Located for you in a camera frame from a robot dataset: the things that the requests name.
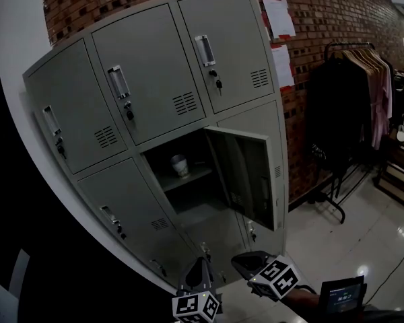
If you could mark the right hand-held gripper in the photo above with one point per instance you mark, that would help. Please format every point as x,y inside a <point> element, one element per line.
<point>277,278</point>

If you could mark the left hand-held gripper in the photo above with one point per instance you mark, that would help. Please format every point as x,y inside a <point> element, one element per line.
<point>195,306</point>

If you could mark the white cup item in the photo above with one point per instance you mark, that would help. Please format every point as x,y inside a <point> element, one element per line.
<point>180,167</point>

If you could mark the grey metal locker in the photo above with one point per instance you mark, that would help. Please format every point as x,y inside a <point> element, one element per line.
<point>148,62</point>

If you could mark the person's right forearm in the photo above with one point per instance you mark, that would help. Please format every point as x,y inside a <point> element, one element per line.
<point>303,300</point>

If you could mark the open grey locker door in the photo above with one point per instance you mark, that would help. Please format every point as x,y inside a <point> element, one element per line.
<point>242,173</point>

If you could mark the black locker key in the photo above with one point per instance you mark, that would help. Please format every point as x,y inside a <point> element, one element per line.
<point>219,84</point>
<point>61,150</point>
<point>130,114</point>

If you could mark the black phone with lit screen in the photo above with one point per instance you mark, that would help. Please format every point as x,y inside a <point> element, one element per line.
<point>343,294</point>

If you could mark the black metal clothes rack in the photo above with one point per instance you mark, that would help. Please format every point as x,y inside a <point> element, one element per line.
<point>340,210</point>

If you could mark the dark wooden shelf unit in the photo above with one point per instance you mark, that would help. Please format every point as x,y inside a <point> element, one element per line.
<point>399,177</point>

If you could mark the black hanging coat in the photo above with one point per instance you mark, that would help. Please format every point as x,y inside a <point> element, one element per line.
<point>340,113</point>

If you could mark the small white round object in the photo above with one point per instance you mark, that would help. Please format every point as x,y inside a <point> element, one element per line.
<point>401,134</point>

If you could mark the pink hanging garment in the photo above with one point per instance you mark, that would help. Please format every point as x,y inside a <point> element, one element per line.
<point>382,113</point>

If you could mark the white paper sheet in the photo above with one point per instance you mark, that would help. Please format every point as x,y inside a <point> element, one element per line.
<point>279,17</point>
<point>283,64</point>

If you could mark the row of wooden hangers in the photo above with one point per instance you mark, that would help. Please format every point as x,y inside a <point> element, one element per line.
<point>367,57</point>

